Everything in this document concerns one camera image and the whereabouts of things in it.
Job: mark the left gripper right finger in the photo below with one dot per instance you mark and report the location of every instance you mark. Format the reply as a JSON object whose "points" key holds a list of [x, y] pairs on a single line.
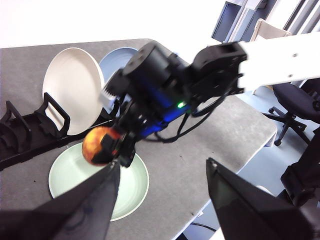
{"points": [[250, 212]]}

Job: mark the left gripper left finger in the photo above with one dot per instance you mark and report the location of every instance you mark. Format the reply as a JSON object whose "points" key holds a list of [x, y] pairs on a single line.
{"points": [[75, 215]]}

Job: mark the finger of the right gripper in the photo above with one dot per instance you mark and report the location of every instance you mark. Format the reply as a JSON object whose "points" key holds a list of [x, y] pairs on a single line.
{"points": [[107, 150], [128, 150]]}

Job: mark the red apple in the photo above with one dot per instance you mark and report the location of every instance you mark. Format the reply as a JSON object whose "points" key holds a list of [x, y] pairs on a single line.
{"points": [[91, 145]]}

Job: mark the green plate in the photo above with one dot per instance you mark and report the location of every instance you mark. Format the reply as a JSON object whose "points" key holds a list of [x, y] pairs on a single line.
{"points": [[132, 190]]}

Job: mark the blue plate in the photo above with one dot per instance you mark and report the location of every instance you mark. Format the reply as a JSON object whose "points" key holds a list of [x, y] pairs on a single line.
{"points": [[117, 60]]}

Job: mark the cream white plate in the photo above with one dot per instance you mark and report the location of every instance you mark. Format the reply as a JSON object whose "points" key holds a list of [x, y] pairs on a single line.
{"points": [[75, 87]]}

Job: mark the black plate rack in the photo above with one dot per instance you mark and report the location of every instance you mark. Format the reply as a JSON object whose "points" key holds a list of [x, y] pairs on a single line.
{"points": [[22, 142]]}

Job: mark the black machine part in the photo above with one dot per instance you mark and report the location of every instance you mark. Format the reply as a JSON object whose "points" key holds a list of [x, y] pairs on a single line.
{"points": [[305, 175]]}

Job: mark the black office chair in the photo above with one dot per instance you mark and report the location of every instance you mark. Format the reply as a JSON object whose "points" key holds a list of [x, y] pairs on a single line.
{"points": [[292, 100]]}

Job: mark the blue grey cabinet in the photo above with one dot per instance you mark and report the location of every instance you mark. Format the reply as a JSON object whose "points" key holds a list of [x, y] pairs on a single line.
{"points": [[230, 20]]}

